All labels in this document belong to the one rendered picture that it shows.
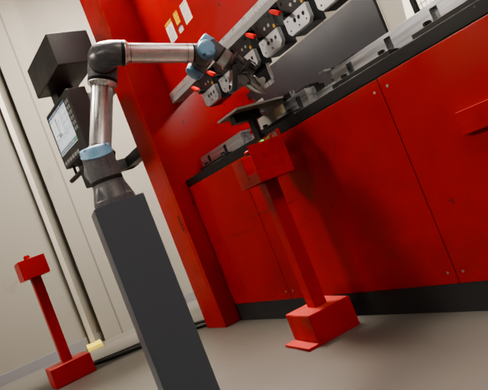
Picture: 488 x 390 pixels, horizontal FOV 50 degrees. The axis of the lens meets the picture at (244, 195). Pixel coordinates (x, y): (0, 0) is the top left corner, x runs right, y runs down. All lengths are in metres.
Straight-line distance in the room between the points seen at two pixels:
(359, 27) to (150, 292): 1.63
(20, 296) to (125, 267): 2.95
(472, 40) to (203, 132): 1.97
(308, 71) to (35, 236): 2.80
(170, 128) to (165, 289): 1.47
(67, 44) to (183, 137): 0.86
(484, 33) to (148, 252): 1.24
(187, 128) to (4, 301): 2.34
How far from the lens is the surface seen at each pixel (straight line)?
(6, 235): 4.78
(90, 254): 4.67
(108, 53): 2.07
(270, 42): 2.35
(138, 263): 1.85
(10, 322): 4.76
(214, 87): 2.77
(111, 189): 1.89
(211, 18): 2.71
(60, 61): 3.27
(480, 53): 1.61
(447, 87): 1.68
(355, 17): 2.73
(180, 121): 3.18
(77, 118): 3.12
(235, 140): 2.75
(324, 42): 2.88
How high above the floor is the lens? 0.58
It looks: 2 degrees up
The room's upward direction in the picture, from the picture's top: 22 degrees counter-clockwise
